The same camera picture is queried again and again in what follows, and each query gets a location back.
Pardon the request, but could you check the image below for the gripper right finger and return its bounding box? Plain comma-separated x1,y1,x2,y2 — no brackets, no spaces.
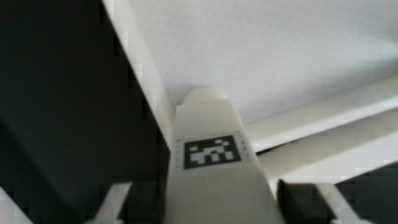
277,180,373,224

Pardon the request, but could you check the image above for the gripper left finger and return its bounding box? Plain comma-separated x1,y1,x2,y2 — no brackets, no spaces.
85,181,163,224

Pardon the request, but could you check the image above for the white desk top tray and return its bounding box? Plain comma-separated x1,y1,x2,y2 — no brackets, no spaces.
99,0,398,151

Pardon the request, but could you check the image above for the white front fence bar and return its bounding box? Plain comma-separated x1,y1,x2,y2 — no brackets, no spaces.
259,109,398,191

